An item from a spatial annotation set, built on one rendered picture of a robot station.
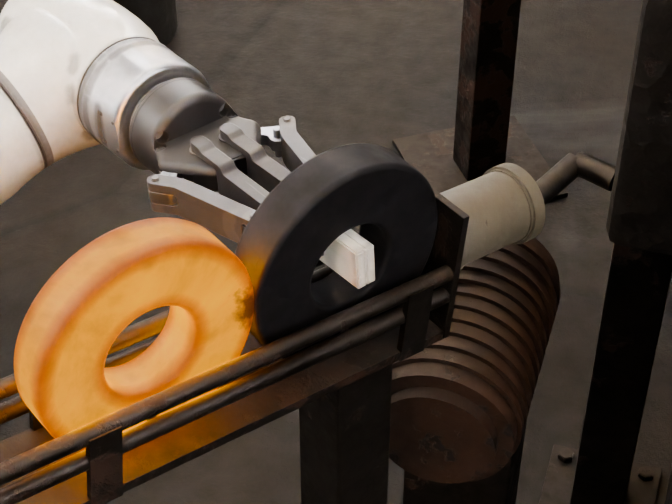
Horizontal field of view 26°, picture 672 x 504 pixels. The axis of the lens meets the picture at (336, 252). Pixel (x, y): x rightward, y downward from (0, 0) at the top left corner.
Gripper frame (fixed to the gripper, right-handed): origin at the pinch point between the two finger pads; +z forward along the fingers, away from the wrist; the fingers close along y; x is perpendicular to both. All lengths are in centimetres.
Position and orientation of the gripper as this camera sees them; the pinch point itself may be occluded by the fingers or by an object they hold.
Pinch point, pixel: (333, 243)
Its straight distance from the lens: 96.4
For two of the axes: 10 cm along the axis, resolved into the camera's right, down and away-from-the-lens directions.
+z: 6.1, 4.6, -6.5
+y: -7.9, 4.1, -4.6
